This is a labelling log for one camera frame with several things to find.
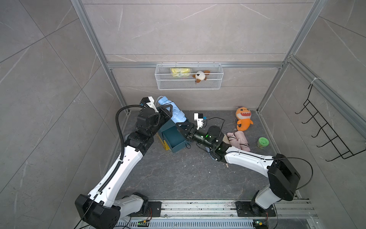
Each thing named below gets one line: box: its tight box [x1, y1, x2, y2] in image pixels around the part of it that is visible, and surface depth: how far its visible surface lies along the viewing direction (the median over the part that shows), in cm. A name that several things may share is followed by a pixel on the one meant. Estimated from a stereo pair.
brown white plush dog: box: [192, 70, 211, 84], surface depth 87 cm
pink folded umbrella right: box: [234, 130, 251, 152], surface depth 99 cm
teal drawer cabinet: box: [157, 119, 188, 154], surface depth 79 cm
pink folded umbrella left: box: [226, 132, 242, 150], surface depth 99 cm
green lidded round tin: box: [256, 136, 270, 149], surface depth 97 cm
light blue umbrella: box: [158, 95, 187, 124], surface depth 68 cm
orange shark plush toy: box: [235, 106, 254, 132], surface depth 109 cm
